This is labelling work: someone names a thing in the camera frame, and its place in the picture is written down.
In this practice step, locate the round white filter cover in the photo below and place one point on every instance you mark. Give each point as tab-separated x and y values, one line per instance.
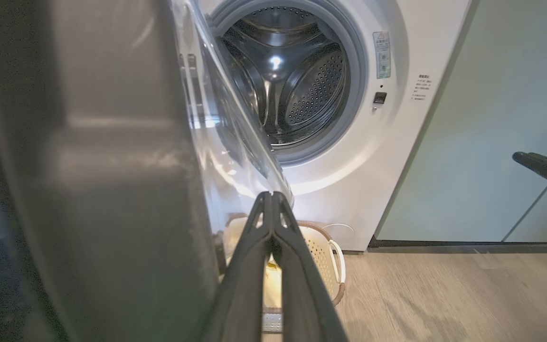
337	230

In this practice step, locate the small printed text label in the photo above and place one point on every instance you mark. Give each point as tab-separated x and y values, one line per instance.
420	88

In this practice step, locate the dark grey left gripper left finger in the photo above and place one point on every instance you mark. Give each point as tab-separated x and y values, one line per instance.
240	304

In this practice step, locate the black round glass washer door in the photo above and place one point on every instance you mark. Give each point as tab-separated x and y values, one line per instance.
88	166

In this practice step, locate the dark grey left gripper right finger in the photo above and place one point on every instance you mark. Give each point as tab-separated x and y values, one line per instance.
306	308

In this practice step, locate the steel perforated washer drum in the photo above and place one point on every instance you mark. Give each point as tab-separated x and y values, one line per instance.
311	85

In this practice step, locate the pale green plain cabinet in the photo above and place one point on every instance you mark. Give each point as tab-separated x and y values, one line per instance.
492	95

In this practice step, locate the pale yellow bear-print garment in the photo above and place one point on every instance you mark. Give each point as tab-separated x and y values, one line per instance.
273	285

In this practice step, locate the grey warning sticker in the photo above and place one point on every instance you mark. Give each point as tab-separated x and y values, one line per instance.
381	54

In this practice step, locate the black door latch socket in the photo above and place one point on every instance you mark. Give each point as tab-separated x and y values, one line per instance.
380	98

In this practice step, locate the grey rubber door gasket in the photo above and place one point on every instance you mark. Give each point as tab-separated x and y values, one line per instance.
358	71

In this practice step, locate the white front-load washing machine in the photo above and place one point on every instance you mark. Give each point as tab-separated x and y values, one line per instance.
373	166

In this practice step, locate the cream perforated laundry basket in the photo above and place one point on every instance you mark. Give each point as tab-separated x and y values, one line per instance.
323	256

